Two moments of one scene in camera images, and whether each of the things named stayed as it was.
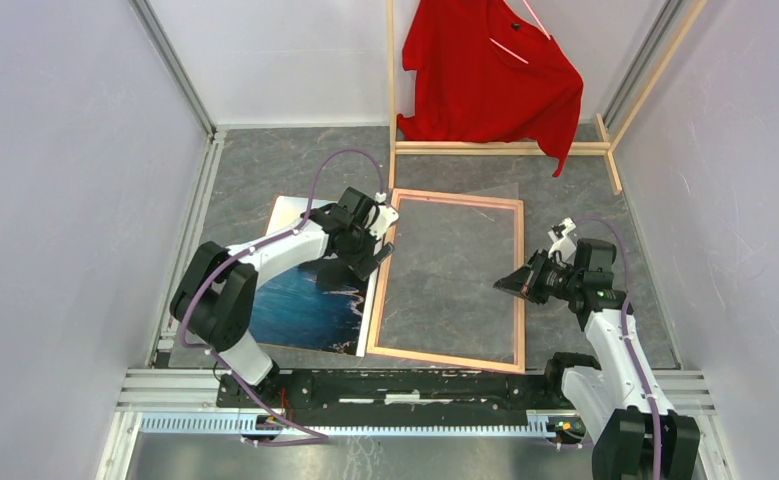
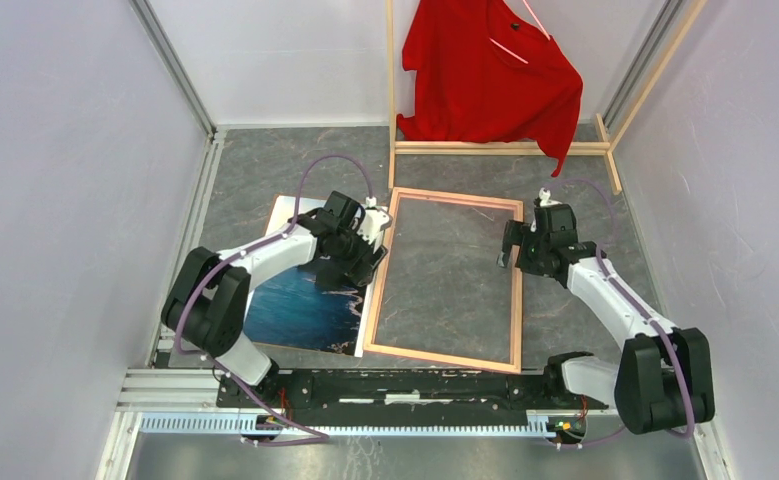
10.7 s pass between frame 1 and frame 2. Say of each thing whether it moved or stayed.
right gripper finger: moved
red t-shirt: stayed
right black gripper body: moved
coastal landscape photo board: stayed
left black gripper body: stayed
